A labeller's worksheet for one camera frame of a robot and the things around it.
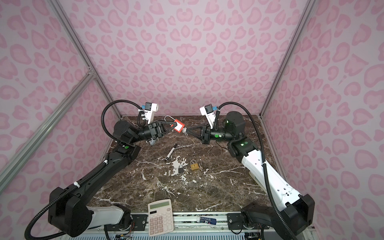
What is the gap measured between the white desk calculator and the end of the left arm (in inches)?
15.8

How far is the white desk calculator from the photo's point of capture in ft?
2.35

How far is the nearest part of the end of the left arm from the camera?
0.57 m
